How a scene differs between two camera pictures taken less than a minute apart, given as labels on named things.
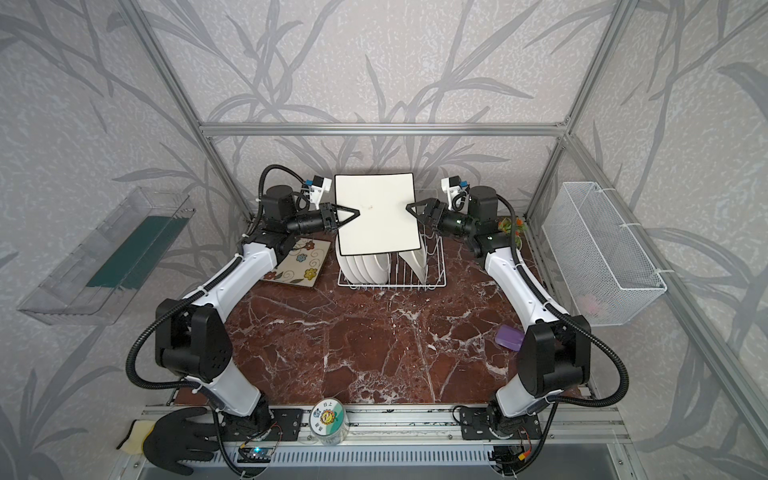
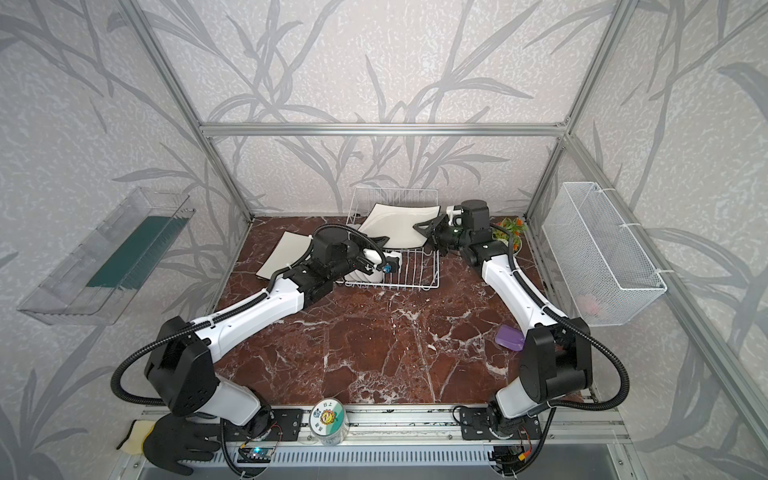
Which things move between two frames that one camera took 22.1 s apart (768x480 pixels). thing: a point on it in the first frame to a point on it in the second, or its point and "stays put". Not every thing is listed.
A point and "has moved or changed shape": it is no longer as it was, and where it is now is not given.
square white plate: (417, 260) to (396, 221)
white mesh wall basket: (605, 275) stays put
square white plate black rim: (384, 224) has moved or changed shape
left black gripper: (327, 218) to (372, 246)
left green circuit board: (254, 454) stays put
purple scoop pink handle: (509, 337) stays put
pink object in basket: (590, 303) stays put
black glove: (171, 440) stays put
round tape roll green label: (329, 421) stays put
